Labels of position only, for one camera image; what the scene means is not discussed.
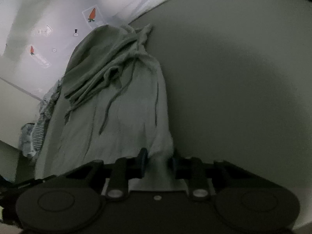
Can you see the blue-grey crumpled garment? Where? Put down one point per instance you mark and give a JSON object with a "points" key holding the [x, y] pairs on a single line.
{"points": [[26, 139]]}

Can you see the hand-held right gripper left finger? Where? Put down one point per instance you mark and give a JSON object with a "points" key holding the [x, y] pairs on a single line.
{"points": [[143, 163]]}

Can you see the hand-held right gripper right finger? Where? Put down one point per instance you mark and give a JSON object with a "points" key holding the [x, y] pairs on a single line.
{"points": [[175, 167]]}

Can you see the grey mottled garment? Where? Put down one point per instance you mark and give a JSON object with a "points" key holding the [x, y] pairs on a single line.
{"points": [[51, 100]]}

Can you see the plaid cloth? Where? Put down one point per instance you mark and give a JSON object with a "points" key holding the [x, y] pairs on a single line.
{"points": [[41, 134]]}

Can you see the grey sweatpants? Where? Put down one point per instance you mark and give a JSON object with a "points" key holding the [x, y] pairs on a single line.
{"points": [[121, 117]]}

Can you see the printed white backdrop sheet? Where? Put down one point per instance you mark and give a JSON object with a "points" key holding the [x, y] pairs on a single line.
{"points": [[36, 9]]}

